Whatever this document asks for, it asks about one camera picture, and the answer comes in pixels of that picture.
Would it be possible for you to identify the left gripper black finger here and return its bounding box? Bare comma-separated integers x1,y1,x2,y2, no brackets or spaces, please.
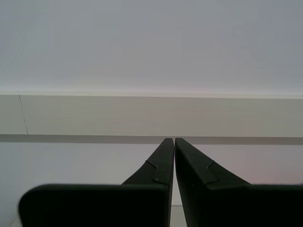
18,138,175,227
174,137,303,227

